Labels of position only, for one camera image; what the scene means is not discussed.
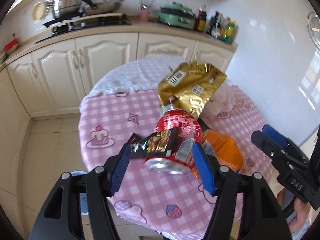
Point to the steel stock pot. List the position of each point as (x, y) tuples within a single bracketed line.
[(61, 8)]

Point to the green oil bottle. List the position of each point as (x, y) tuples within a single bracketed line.
[(229, 30)]

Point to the dark condiment bottle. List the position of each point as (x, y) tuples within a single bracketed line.
[(214, 29)]

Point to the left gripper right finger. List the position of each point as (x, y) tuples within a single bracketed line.
[(204, 168)]

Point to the cream kitchen cabinets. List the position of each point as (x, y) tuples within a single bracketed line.
[(51, 81)]

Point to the gold snack bag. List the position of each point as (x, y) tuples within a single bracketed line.
[(190, 86)]

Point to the green electric grill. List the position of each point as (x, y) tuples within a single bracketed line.
[(177, 15)]

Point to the dark soy sauce bottle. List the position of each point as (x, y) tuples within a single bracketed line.
[(200, 18)]

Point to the red soda can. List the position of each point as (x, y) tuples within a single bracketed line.
[(179, 159)]

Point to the steel wok pan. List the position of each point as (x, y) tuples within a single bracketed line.
[(101, 6)]

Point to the person's right hand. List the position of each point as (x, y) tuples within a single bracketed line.
[(302, 212)]

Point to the round steel tray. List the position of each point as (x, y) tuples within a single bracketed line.
[(313, 25)]

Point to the clear plastic bag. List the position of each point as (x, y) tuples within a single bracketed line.
[(221, 101)]

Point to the pink checkered tablecloth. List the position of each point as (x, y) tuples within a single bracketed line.
[(125, 102)]

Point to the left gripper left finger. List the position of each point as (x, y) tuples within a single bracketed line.
[(117, 169)]

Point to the pink utensil holder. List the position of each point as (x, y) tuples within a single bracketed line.
[(145, 6)]

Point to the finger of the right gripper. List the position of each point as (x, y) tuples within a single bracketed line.
[(272, 148), (275, 135)]

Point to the black gas stove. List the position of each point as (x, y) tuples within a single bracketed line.
[(85, 22)]

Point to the black snack wrapper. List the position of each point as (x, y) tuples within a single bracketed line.
[(158, 144)]

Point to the orange snack bag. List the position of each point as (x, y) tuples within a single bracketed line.
[(222, 147)]

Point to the round woven trivet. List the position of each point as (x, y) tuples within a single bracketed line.
[(38, 11)]

